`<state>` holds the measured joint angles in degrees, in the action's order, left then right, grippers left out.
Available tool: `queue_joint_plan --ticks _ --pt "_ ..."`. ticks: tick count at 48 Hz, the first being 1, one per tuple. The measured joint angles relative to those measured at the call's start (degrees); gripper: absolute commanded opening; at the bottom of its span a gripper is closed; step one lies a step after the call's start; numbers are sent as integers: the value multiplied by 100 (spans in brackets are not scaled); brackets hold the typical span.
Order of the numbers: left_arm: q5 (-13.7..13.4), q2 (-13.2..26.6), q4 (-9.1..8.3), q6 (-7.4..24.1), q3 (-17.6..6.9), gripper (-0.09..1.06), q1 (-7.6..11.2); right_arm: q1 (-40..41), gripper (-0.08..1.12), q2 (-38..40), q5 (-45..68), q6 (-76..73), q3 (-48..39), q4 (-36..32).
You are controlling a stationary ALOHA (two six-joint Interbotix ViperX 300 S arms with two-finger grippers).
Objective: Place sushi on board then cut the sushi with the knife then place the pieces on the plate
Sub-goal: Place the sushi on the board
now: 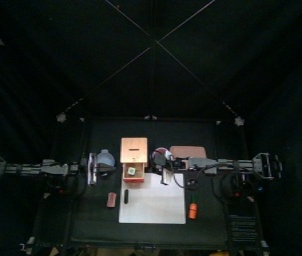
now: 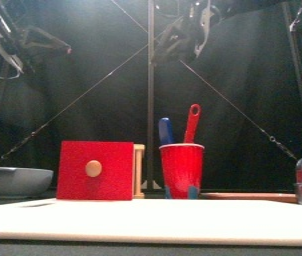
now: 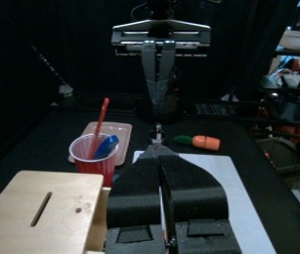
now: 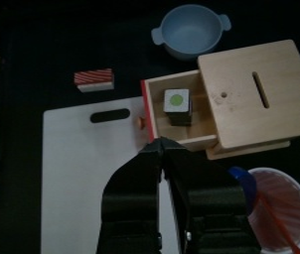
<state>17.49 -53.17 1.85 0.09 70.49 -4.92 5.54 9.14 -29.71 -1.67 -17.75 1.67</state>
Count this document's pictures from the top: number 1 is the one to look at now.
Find red striped salmon sushi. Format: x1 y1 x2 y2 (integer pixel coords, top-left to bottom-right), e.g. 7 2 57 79
105 192 117 209

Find white cutting board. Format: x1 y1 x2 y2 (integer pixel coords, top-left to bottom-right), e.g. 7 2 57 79
117 172 187 225

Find black looped cable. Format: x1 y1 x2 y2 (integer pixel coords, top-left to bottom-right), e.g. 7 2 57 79
171 165 218 191

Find pink rectangular plate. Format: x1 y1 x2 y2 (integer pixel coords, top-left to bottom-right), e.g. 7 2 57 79
168 145 208 160

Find light blue bowl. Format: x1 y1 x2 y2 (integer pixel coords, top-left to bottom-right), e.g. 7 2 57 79
96 149 116 168

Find black printed label sheet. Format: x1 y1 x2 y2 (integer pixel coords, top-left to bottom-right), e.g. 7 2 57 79
227 213 259 247

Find wooden drawer with red front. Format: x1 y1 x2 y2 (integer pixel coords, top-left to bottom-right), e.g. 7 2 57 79
121 162 147 183

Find thin white cord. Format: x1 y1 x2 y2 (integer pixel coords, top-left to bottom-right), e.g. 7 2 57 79
104 0 240 118
61 0 216 115

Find wooden box with slot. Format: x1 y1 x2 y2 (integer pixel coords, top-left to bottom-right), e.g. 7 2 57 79
119 137 150 165

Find toy knife with orange handle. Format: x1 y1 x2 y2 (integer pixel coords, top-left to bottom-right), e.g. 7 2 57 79
187 194 199 220

